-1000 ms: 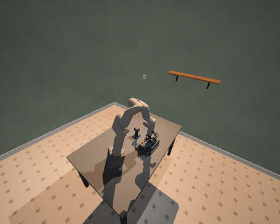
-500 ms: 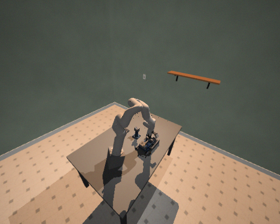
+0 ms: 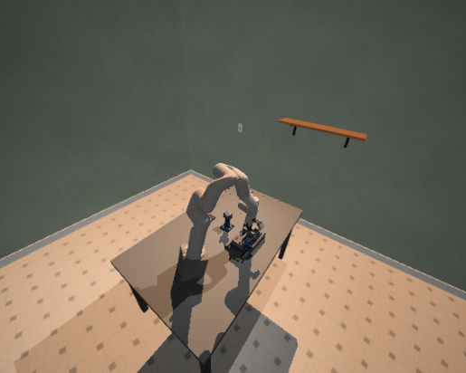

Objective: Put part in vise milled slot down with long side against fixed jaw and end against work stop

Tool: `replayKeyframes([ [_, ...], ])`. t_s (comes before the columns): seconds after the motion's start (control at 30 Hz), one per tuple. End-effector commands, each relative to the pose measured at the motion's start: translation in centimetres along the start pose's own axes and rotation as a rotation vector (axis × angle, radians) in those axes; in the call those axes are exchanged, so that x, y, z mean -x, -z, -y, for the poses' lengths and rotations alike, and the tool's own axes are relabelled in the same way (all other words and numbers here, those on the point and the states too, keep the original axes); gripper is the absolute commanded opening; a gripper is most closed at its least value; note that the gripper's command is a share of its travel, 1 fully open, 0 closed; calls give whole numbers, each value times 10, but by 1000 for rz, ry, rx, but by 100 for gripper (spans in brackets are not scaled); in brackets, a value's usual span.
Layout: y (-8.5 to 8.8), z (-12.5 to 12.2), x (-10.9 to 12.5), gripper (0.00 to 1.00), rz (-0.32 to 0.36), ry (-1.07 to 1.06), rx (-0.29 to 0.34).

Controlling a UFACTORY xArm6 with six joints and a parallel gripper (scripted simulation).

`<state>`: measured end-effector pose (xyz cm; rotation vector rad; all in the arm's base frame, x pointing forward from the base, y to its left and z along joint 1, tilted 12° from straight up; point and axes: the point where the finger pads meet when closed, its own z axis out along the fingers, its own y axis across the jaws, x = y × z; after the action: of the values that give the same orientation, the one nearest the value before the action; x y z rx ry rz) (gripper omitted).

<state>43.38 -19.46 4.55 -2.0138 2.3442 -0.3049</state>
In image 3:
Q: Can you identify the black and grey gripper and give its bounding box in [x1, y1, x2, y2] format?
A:
[244, 215, 256, 231]

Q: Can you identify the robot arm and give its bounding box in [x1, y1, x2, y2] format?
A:
[183, 163, 259, 260]

